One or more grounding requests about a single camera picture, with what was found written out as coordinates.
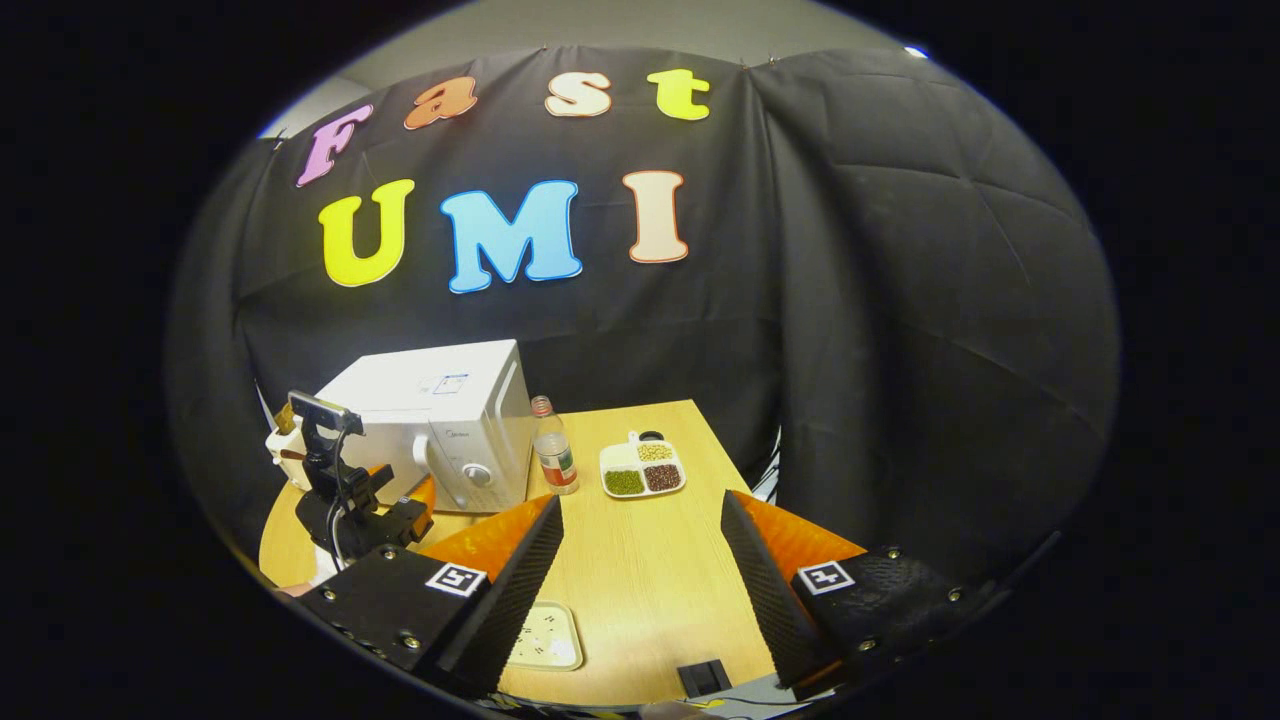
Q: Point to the brown bread slice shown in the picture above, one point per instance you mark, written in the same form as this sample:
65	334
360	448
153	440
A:
284	418

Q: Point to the white toaster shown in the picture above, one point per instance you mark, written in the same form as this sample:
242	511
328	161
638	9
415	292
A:
280	470

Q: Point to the white microwave oven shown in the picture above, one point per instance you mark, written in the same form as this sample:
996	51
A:
440	400

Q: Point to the clear red label bottle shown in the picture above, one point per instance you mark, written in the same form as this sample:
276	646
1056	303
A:
555	460

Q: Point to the white divided bean dish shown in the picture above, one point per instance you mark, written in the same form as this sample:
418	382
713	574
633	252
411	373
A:
640	470

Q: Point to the cream cherry print tray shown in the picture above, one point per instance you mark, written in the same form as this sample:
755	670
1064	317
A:
548	635

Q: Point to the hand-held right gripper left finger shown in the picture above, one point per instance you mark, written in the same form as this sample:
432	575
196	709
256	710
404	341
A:
510	600

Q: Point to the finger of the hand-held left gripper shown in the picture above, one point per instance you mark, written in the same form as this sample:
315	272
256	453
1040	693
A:
422	490

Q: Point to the black table clamp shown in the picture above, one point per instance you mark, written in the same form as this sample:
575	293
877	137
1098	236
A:
705	678

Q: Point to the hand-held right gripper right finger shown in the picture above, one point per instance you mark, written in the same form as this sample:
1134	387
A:
765	600

